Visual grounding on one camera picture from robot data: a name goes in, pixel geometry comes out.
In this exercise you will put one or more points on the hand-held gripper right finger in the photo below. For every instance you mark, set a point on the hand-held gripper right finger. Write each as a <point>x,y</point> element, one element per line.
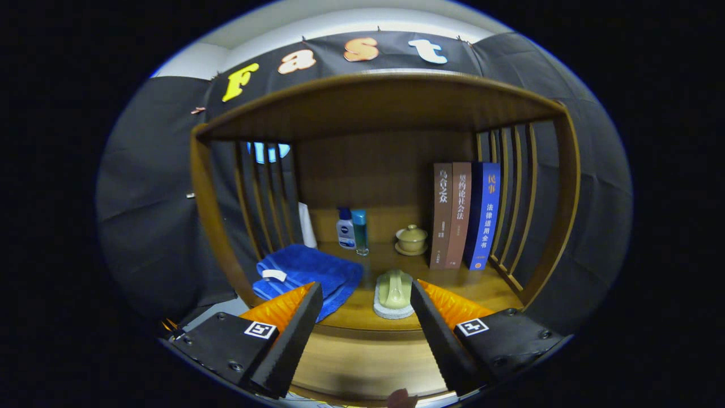
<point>442,340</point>

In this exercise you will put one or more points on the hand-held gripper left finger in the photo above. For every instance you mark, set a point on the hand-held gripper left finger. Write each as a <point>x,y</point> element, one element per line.
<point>289,340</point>

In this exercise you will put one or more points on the green brush with white sponge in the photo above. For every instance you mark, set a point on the green brush with white sponge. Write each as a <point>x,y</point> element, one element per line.
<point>393,289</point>

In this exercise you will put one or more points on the wooden cabinet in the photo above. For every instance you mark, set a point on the wooden cabinet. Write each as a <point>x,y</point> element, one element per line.
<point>374,107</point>

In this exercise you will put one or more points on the folded blue towel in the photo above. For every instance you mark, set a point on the folded blue towel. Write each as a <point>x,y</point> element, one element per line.
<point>311,266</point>

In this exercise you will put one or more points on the beige lidded teacup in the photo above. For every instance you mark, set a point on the beige lidded teacup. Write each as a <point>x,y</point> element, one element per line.
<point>411,239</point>

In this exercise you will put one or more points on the dark brown book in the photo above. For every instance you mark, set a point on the dark brown book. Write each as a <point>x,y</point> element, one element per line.
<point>440,226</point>

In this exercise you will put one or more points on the reddish brown book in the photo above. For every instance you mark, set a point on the reddish brown book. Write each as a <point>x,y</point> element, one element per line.
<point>459,226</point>

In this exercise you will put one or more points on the white tube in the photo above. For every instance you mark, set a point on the white tube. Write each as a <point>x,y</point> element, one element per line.
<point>307,226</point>

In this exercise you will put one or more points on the blue book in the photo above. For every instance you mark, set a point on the blue book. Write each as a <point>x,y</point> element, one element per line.
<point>486,226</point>

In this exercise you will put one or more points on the white bottle with blue cap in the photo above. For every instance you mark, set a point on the white bottle with blue cap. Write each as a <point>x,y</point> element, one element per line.
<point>345,232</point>

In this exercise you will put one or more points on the teal bottle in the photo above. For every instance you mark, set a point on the teal bottle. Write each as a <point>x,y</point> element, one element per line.
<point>360,232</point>

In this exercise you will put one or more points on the black backdrop cloth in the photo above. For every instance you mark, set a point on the black backdrop cloth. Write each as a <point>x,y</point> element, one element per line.
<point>600,198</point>

